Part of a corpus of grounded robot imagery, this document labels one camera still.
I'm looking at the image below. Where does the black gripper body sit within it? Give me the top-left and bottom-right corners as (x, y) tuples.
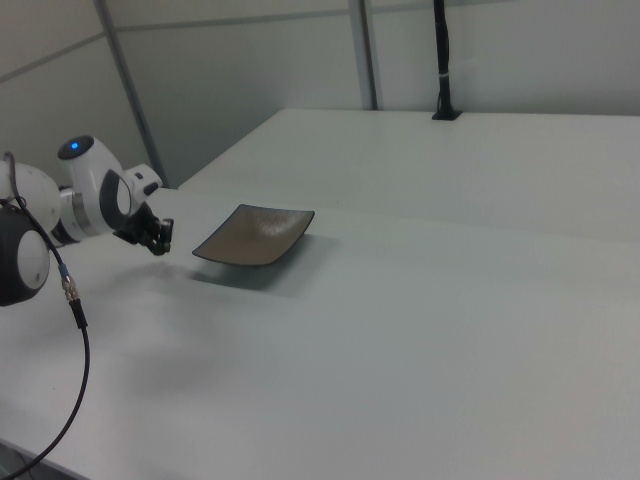
(113, 200), (163, 247)

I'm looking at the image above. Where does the square brown ceramic plate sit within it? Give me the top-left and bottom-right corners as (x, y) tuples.
(191, 203), (316, 269)

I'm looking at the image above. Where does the grey metal partition post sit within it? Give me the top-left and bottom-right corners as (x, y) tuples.
(357, 0), (380, 111)
(93, 0), (170, 190)

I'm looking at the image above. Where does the black camera stand pole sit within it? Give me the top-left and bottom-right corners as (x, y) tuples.
(431, 0), (464, 122)

